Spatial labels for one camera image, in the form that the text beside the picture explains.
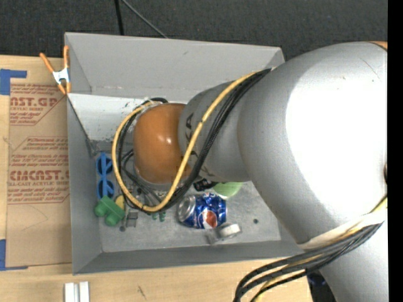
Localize black cylinder on white bracket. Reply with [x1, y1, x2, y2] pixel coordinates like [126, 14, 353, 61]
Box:
[193, 178, 219, 193]

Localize grey metal bin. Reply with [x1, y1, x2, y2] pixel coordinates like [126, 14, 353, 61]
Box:
[64, 32, 304, 276]

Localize blue sunglasses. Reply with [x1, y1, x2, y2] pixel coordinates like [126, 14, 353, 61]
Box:
[95, 152, 115, 200]

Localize light green ball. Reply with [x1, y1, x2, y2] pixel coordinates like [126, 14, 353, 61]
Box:
[212, 181, 244, 200]

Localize green toy brick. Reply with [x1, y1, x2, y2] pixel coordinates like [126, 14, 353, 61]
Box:
[93, 196, 126, 227]

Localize brown cardboard board red print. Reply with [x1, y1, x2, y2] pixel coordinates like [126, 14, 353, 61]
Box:
[0, 54, 74, 272]

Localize crushed blue soda can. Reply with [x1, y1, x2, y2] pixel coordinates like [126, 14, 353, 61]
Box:
[177, 193, 228, 230]

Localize grey tape roll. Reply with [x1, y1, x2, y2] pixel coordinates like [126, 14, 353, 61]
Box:
[205, 223, 242, 245]

